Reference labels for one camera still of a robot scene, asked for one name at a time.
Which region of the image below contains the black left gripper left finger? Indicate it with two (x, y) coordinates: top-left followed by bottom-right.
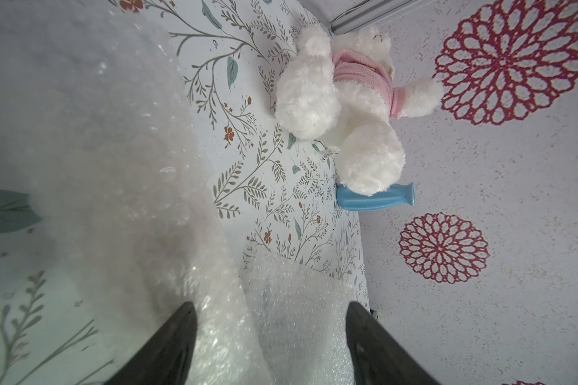
(107, 302), (197, 385)

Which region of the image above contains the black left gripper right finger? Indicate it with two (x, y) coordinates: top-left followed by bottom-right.
(345, 302), (439, 385)

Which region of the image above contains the bubble wrap around vase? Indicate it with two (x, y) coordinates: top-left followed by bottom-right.
(240, 248), (356, 384)

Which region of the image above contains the blue vase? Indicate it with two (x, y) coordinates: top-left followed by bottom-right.
(337, 183), (415, 213)

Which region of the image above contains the white plush dog pink shirt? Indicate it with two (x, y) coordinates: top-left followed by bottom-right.
(276, 25), (444, 197)

